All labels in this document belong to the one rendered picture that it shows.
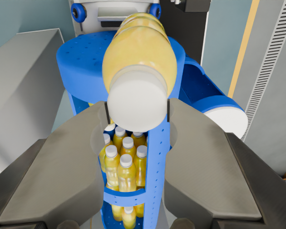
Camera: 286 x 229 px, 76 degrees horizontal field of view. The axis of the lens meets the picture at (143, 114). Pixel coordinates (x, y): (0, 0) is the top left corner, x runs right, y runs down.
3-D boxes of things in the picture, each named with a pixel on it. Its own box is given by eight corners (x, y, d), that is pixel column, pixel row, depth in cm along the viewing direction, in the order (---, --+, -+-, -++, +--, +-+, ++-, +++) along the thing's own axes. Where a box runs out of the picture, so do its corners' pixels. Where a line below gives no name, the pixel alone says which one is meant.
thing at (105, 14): (99, 17, 52) (98, 28, 42) (98, 7, 50) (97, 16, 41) (135, 16, 53) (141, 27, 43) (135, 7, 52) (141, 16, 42)
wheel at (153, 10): (148, 22, 50) (154, 23, 50) (149, 3, 47) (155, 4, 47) (155, 19, 53) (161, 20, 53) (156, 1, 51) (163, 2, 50)
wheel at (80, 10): (81, 24, 47) (87, 23, 48) (77, 4, 44) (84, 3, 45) (71, 21, 49) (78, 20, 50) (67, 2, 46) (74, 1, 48)
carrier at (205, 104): (181, 66, 152) (178, 31, 134) (242, 145, 85) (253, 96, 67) (148, 75, 153) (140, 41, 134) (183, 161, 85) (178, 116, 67)
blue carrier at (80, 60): (107, 188, 107) (97, 246, 85) (77, 28, 53) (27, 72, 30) (156, 189, 108) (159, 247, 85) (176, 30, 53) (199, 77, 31)
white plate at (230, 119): (243, 147, 84) (241, 145, 85) (254, 99, 66) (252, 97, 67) (184, 162, 84) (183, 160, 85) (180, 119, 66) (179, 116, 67)
